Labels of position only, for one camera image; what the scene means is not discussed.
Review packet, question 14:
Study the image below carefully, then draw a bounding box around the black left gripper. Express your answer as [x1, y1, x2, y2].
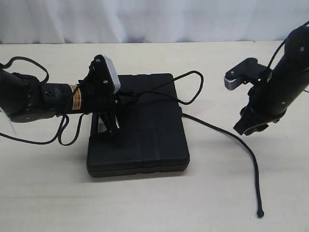
[79, 72, 138, 136]

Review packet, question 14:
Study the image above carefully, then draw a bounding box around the white backdrop curtain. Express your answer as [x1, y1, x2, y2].
[0, 0, 309, 44]

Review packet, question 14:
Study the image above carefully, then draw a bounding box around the black braided rope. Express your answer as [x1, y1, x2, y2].
[118, 70, 265, 218]

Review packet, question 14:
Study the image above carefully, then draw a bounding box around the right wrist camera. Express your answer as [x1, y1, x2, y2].
[224, 58, 267, 90]

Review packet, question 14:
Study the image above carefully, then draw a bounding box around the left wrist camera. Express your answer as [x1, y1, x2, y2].
[88, 55, 121, 96]

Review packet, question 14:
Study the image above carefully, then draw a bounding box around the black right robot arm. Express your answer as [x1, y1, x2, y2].
[225, 26, 309, 135]

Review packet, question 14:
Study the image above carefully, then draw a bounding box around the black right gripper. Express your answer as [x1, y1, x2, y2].
[233, 87, 287, 135]

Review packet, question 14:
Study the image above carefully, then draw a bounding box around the black plastic carrying case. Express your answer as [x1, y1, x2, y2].
[86, 73, 190, 178]

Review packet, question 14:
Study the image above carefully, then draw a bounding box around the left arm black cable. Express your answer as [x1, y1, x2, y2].
[0, 56, 85, 146]

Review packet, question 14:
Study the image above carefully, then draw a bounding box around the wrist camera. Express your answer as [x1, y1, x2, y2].
[88, 55, 121, 96]
[224, 58, 267, 90]

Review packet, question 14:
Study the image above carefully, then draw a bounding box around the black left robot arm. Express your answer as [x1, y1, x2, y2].
[0, 70, 136, 123]

